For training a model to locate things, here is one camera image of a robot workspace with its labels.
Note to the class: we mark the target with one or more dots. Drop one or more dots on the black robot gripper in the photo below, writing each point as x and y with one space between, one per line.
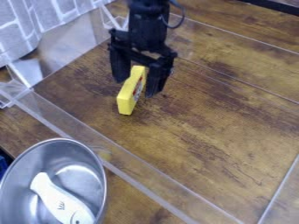
146 36

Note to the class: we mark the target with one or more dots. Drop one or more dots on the yellow butter block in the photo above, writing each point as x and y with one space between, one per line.
131 91

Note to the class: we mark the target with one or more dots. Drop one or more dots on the clear acrylic barrier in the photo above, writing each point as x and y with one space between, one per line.
207 153

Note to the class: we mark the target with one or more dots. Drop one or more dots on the grey brick pattern cloth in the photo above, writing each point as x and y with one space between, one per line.
26 19

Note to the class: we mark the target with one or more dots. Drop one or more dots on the silver metal bowl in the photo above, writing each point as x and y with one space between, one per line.
75 170

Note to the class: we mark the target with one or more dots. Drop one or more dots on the blue object at edge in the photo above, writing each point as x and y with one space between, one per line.
3 166

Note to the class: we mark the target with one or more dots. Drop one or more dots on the white wooden fish toy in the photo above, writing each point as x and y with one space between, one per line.
66 207

